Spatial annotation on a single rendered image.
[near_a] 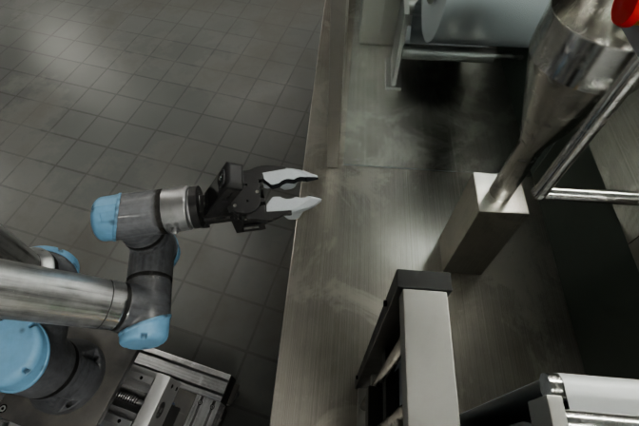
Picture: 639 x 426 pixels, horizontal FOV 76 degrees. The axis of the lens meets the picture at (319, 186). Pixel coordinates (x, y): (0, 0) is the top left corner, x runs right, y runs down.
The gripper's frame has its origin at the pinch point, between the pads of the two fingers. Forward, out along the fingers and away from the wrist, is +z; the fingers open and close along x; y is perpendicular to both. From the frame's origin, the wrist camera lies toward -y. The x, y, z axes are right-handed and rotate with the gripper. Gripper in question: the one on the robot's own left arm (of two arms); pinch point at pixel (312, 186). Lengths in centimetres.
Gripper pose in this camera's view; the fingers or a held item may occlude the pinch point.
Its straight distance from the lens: 68.4
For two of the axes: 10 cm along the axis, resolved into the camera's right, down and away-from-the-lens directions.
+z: 9.9, -1.2, 0.9
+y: -0.2, 4.6, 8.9
